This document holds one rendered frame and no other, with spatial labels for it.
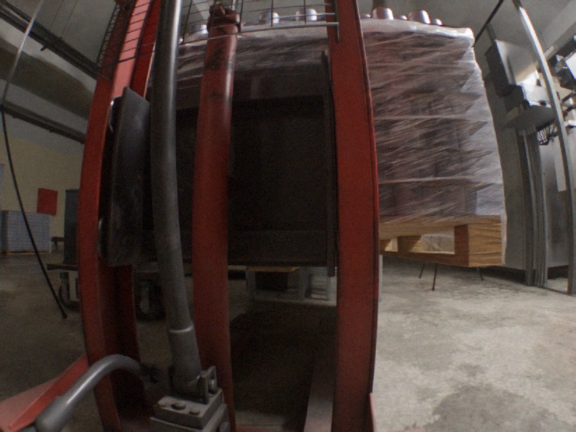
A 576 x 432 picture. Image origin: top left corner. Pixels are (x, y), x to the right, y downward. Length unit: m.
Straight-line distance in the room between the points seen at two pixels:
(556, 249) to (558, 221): 0.29
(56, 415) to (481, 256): 0.81
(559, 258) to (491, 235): 2.87
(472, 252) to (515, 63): 2.73
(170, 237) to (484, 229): 0.65
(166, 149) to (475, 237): 0.65
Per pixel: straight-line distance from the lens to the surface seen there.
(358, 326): 0.45
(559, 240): 3.59
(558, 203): 3.60
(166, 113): 0.39
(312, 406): 0.80
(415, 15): 1.00
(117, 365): 0.45
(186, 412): 0.46
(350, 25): 0.57
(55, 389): 0.65
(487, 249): 0.75
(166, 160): 0.38
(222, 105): 0.56
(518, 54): 3.40
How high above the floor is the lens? 0.53
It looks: 4 degrees up
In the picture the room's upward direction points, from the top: straight up
